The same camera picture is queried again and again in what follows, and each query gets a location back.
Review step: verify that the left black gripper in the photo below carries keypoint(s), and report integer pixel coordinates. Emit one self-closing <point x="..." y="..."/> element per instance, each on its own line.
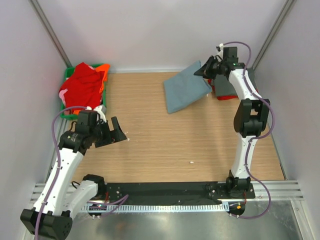
<point x="117" y="135"/>

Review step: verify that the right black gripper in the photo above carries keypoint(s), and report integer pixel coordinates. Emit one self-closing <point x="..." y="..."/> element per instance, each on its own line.
<point x="205" y="71"/>

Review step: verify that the blue-grey t shirt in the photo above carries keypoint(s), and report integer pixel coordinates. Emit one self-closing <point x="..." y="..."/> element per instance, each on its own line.
<point x="185" y="88"/>

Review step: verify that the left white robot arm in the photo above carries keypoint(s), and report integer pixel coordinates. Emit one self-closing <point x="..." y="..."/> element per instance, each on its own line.
<point x="53" y="212"/>

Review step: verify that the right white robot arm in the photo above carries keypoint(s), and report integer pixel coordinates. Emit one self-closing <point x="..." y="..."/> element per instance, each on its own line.
<point x="249" y="122"/>

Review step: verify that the folded grey t shirt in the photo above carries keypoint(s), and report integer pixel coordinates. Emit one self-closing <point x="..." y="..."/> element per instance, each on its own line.
<point x="225" y="87"/>

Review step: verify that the folded red t shirt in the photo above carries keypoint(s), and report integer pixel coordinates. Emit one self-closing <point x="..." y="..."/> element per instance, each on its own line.
<point x="220" y="98"/>

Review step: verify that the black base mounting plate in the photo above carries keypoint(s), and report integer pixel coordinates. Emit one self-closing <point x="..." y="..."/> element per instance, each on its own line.
<point x="178" y="200"/>

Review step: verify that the red t shirt in bin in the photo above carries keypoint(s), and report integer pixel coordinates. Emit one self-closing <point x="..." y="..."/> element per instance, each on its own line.
<point x="80" y="87"/>

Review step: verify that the pink t shirt in bin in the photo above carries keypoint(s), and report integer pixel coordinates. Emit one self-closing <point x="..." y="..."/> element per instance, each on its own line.
<point x="61" y="95"/>

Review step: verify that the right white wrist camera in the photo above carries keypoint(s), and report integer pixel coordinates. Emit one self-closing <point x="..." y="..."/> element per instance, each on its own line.
<point x="219" y="49"/>

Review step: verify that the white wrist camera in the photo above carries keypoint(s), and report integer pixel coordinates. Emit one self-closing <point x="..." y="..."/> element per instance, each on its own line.
<point x="219" y="49"/>
<point x="101" y="112"/>

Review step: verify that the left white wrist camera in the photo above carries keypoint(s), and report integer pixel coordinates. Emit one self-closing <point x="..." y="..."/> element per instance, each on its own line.
<point x="101" y="112"/>

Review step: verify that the white slotted cable duct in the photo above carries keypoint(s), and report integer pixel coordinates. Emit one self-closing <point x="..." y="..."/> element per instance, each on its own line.
<point x="141" y="209"/>

